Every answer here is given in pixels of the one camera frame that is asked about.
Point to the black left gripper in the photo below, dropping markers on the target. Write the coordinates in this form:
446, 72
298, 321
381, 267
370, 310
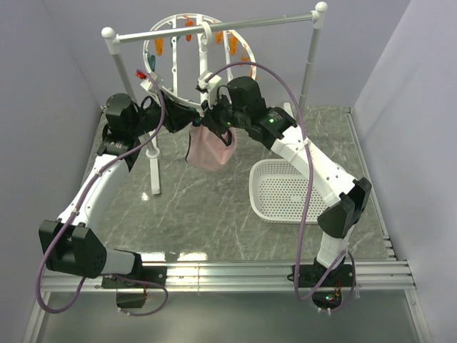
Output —
183, 116

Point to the teal left back peg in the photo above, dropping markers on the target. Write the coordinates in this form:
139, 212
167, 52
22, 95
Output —
151, 62

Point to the orange right middle peg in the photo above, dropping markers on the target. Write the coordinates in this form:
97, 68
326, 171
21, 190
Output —
246, 57

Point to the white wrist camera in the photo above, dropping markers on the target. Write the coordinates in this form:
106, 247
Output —
208, 84
146, 83

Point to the orange peg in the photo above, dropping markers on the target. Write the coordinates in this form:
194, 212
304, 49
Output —
219, 37
189, 22
232, 43
159, 46
246, 57

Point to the orange back centre peg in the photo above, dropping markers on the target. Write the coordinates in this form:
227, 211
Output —
189, 22

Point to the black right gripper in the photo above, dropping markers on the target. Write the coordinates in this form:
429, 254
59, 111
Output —
211, 117

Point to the white perforated plastic basket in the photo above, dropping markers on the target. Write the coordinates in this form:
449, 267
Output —
277, 191

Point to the orange right back peg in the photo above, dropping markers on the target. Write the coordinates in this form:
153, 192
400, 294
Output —
219, 37

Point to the white round clip hanger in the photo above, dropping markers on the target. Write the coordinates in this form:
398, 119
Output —
181, 64

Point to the orange back left peg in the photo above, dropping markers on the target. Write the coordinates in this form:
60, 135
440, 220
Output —
159, 46

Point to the orange right upper peg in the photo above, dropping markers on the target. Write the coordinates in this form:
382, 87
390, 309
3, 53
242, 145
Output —
232, 43

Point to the teal front clothes peg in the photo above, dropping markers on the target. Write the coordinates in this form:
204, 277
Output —
196, 123

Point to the pink underwear navy trim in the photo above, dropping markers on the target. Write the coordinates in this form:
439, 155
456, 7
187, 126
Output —
210, 152

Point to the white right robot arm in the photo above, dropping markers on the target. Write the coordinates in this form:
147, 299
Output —
321, 175

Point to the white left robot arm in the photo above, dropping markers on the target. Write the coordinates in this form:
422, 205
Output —
69, 243

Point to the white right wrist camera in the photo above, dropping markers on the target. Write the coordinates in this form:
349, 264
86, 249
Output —
208, 84

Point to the white clothes rack stand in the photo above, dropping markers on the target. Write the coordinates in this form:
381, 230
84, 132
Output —
168, 28

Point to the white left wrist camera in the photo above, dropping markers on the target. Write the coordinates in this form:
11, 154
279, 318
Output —
146, 83

